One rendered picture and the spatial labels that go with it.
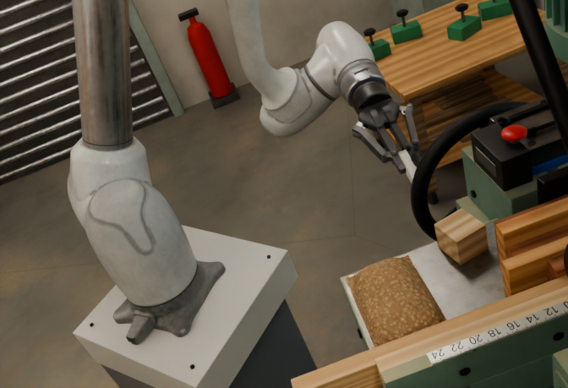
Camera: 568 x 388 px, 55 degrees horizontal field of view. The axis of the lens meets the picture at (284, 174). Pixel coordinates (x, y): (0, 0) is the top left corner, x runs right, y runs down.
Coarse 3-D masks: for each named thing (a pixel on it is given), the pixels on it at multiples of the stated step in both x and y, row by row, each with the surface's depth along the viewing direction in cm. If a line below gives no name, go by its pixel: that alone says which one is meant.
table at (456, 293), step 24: (480, 216) 78; (432, 264) 70; (456, 264) 69; (480, 264) 68; (432, 288) 67; (456, 288) 66; (480, 288) 65; (504, 288) 64; (456, 312) 63; (360, 336) 68; (552, 360) 56; (480, 384) 56; (504, 384) 57; (528, 384) 58; (552, 384) 59
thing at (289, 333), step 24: (288, 312) 122; (264, 336) 115; (288, 336) 123; (264, 360) 116; (288, 360) 124; (312, 360) 133; (120, 384) 120; (144, 384) 110; (240, 384) 110; (264, 384) 117; (288, 384) 125
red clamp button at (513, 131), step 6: (510, 126) 68; (516, 126) 67; (522, 126) 67; (504, 132) 67; (510, 132) 67; (516, 132) 66; (522, 132) 66; (504, 138) 67; (510, 138) 66; (516, 138) 66; (522, 138) 66
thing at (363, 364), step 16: (544, 288) 57; (496, 304) 58; (512, 304) 57; (448, 320) 58; (464, 320) 57; (416, 336) 58; (432, 336) 57; (368, 352) 58; (384, 352) 57; (320, 368) 58; (336, 368) 58; (352, 368) 57; (368, 368) 57; (304, 384) 57; (320, 384) 57; (336, 384) 57; (352, 384) 57; (368, 384) 58
